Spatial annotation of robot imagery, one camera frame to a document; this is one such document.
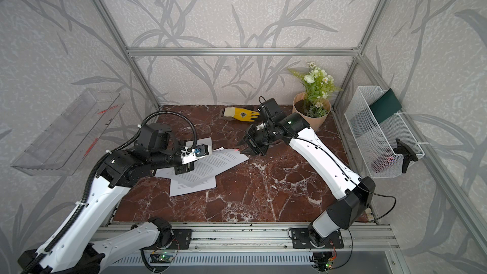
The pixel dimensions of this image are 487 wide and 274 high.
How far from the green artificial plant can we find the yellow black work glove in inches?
13.1

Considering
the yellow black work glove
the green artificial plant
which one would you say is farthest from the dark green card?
the yellow black work glove

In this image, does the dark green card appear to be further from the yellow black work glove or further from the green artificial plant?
the yellow black work glove

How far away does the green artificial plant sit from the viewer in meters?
0.91

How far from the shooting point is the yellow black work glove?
3.75ft

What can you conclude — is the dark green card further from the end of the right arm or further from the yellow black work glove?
the yellow black work glove
